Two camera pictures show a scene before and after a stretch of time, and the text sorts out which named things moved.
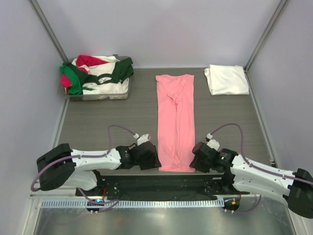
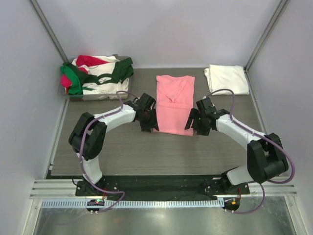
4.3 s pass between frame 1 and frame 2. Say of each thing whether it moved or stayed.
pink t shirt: moved
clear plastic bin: stayed
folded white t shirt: stayed
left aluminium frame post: stayed
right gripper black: moved
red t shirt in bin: stayed
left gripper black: moved
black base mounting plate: stayed
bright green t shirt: stayed
